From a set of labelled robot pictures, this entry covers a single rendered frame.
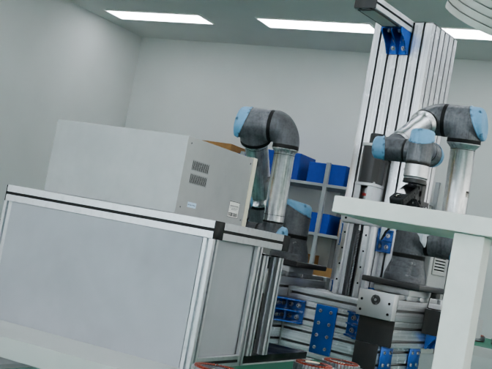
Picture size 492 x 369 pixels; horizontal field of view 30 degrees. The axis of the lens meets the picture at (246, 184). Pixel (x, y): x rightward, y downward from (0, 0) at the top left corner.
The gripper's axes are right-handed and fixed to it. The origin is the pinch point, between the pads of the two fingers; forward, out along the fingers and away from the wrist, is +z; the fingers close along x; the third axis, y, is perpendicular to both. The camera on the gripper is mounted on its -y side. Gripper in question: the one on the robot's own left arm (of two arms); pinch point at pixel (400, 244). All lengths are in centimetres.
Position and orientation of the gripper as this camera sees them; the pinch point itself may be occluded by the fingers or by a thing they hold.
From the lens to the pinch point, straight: 277.5
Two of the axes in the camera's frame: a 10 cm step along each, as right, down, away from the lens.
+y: 5.6, 1.5, 8.1
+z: -1.8, 9.8, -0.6
